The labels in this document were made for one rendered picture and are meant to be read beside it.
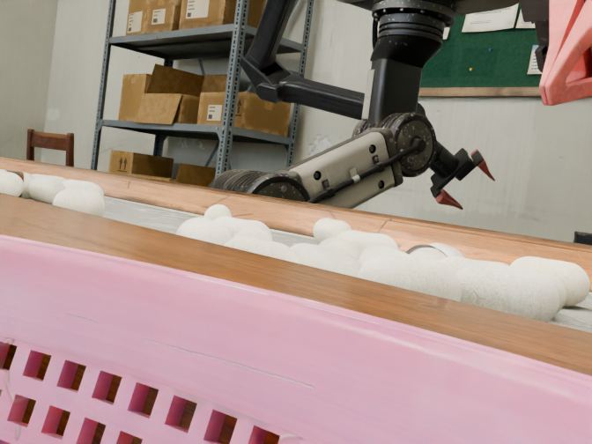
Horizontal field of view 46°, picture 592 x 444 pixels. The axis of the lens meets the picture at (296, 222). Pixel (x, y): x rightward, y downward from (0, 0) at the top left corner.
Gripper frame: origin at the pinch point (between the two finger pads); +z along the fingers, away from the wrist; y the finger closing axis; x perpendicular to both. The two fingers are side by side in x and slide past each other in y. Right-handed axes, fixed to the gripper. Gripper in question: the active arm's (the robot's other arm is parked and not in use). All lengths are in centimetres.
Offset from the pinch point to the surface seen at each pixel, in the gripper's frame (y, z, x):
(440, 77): -138, -170, 92
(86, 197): -18.4, 21.4, -4.8
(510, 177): -103, -149, 121
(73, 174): -60, 6, 8
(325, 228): -13.7, 9.3, 6.0
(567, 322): 8.2, 17.0, 0.9
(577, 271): 6.5, 12.6, 2.3
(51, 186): -32.8, 18.0, -1.5
